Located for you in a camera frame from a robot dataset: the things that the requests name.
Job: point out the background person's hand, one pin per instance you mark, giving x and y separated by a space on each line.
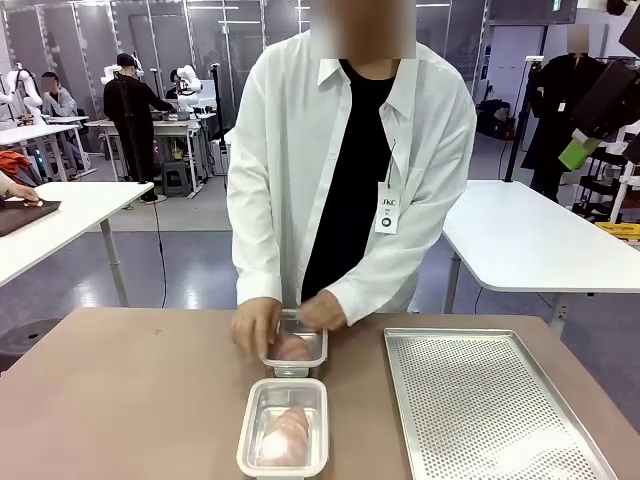
22 194

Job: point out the clear plastic clip lid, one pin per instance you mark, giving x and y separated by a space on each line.
292 371
290 384

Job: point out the white name tag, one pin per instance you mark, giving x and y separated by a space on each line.
387 210

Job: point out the rectangular stainless steel container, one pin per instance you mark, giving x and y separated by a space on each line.
260 425
314 345

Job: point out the white table with grey leg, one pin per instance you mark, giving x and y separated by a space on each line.
75 215

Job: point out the white background desk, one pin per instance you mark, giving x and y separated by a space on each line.
35 135

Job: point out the grey plastic step stool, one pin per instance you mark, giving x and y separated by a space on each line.
176 179

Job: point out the person's left hand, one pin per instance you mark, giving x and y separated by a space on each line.
325 312

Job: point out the golden brown croissant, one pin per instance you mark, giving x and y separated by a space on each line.
292 347
285 435

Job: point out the black stand with white sensor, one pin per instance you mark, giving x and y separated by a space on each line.
522 110

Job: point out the round grey floor plate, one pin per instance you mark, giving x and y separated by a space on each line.
25 337

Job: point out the person's right hand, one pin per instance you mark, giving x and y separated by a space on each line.
255 327

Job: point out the standing person black clothes cap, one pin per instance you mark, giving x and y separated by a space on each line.
130 115

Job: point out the yellow flat object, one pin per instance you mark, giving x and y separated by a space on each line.
620 231

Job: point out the person's left forearm white sleeve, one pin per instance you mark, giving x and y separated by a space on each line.
390 260

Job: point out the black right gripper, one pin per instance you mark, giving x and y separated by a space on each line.
610 100

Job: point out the black bag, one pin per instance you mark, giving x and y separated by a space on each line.
492 117

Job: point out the dark brown board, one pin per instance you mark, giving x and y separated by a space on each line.
25 215

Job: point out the perforated metal baking tray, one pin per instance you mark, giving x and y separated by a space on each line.
480 400

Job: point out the person in white shirt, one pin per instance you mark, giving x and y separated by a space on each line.
300 150

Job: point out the person in black coat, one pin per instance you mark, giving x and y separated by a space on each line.
560 100

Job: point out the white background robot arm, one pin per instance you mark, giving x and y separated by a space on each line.
189 89
20 90

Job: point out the black tripod stand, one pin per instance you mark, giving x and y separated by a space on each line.
220 125

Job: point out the cluttered background work desk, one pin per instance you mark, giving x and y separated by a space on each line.
175 125

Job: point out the person's right forearm white sleeve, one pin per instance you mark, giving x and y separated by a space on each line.
260 260

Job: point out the orange cloth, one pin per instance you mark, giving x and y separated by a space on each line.
12 167

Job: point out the seated person grey hoodie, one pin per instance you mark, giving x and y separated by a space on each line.
60 105

